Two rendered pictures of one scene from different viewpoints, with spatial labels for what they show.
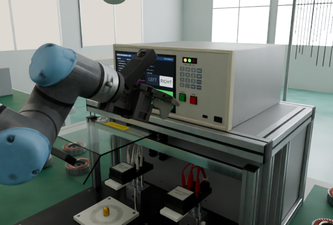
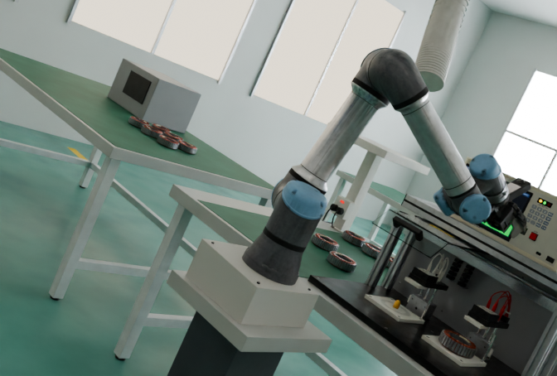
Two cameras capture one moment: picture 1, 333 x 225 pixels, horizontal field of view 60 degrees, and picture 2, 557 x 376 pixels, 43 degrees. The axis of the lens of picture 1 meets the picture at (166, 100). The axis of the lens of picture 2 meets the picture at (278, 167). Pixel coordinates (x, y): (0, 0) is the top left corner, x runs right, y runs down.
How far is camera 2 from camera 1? 1.53 m
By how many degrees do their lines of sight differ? 8
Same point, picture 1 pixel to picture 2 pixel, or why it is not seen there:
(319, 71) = not seen: outside the picture
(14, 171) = (477, 215)
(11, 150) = (482, 204)
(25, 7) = not seen: outside the picture
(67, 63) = (497, 171)
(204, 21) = (478, 146)
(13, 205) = not seen: hidden behind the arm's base
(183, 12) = (445, 112)
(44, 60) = (488, 164)
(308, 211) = not seen: outside the picture
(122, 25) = (331, 87)
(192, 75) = (541, 215)
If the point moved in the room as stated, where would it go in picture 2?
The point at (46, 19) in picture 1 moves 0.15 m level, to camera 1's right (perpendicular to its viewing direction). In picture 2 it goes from (222, 24) to (235, 31)
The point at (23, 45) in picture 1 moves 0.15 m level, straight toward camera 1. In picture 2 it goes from (166, 50) to (168, 52)
